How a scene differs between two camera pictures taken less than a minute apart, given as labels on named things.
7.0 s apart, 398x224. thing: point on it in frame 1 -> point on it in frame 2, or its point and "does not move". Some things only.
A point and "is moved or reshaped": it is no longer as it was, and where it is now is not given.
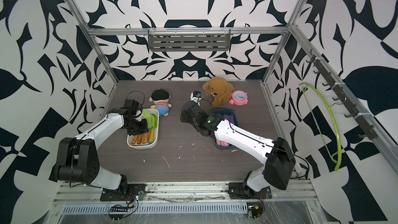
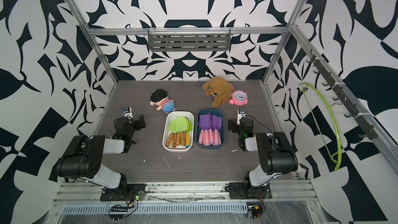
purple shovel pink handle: [222, 143] is moved or reshaped
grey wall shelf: [188, 40] does not move
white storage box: [130, 138] -> [167, 134]
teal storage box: [224, 112] is moved or reshaped
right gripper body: [184, 117] -> [241, 135]
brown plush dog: [221, 89] does not move
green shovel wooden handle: [146, 115] -> [182, 126]
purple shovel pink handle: [229, 118] is moved or reshaped
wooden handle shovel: [139, 141] -> [176, 128]
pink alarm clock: [239, 98] does not move
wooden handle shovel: [144, 138] -> [180, 127]
